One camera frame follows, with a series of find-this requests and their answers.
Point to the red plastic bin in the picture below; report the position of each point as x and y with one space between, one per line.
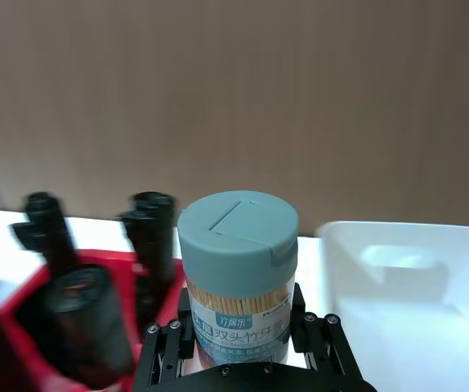
108 259

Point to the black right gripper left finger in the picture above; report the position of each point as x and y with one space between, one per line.
165 347

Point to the white plastic bin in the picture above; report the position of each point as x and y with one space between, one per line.
414 326

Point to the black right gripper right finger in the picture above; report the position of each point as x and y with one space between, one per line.
324 343

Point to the toothpick jar with grey-blue lid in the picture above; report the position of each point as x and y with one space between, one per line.
234 249

